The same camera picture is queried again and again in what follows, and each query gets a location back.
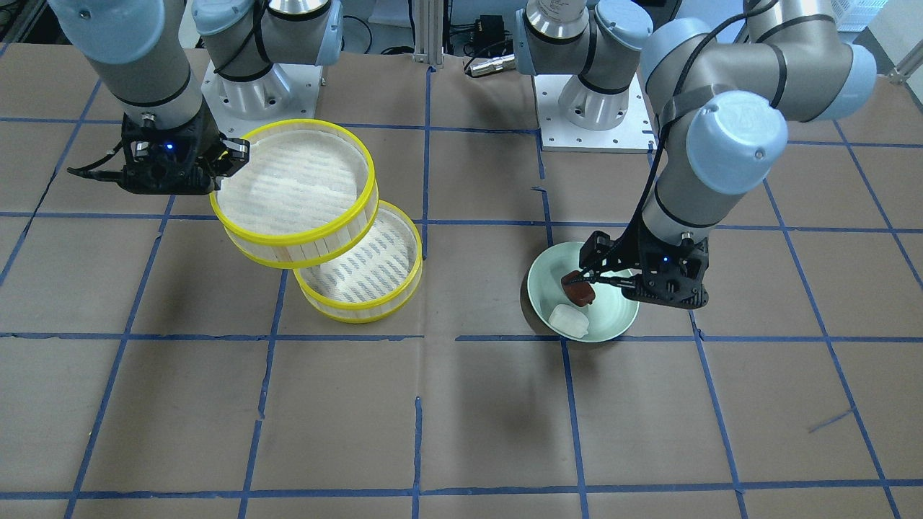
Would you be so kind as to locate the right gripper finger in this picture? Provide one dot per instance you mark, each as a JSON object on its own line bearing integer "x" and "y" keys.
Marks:
{"x": 235, "y": 155}

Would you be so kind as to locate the aluminium frame post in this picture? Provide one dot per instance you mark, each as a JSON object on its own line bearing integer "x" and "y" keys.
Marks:
{"x": 428, "y": 20}

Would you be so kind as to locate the brown bun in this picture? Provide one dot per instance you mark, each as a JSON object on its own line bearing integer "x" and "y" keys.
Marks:
{"x": 577, "y": 289}

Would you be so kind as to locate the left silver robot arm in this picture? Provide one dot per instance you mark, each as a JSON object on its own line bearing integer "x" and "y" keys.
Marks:
{"x": 721, "y": 115}

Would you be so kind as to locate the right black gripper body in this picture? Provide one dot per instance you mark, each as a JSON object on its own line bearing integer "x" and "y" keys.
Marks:
{"x": 204, "y": 146}

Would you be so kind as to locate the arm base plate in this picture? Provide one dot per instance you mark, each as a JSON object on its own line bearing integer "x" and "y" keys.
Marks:
{"x": 288, "y": 91}
{"x": 591, "y": 115}

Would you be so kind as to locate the light green plate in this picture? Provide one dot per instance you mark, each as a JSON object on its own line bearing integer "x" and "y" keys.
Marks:
{"x": 609, "y": 315}

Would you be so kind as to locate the white bun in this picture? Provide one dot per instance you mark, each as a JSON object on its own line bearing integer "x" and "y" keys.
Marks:
{"x": 569, "y": 321}

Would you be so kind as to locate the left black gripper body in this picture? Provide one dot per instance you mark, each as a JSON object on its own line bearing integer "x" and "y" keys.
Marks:
{"x": 624, "y": 254}

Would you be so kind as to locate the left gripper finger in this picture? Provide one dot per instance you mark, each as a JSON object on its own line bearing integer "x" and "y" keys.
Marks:
{"x": 588, "y": 275}
{"x": 616, "y": 279}

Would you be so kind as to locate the yellow steamer layer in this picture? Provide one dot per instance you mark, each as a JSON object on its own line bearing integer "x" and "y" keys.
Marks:
{"x": 375, "y": 278}
{"x": 307, "y": 194}

